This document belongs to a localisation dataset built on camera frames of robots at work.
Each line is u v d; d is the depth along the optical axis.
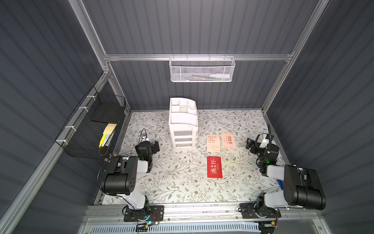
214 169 0.89
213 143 1.01
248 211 0.74
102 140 0.71
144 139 0.83
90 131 0.73
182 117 0.89
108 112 0.82
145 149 0.74
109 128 0.75
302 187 0.44
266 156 0.71
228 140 1.02
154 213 0.72
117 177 0.47
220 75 0.90
